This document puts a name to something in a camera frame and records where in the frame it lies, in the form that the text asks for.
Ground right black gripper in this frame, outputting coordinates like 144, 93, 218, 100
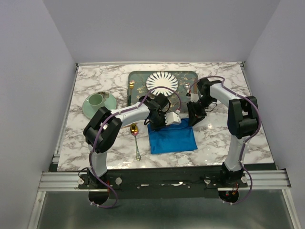
186, 96, 215, 126

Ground blue cloth napkin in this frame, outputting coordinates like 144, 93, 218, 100
147, 118, 198, 155

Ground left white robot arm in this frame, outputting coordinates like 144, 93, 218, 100
83, 94, 170, 188

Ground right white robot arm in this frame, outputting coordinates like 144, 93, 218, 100
187, 76, 262, 187

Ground iridescent gold spoon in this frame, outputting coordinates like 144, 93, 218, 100
130, 123, 142, 161

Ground silver spoon on tray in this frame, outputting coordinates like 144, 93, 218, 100
184, 83, 191, 90

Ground green floral serving tray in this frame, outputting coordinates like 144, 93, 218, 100
127, 70, 198, 112

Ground white blue striped plate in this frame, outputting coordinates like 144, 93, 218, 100
146, 71, 179, 97

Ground green saucer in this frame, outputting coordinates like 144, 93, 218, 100
82, 91, 117, 119

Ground green cup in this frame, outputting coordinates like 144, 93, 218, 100
88, 94, 104, 112

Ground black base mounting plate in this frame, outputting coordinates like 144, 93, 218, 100
78, 166, 249, 199

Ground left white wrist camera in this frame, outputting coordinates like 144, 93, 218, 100
164, 112, 181, 125

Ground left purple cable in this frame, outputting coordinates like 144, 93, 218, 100
89, 86, 183, 209

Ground gold fork green handle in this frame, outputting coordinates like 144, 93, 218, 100
127, 80, 134, 106

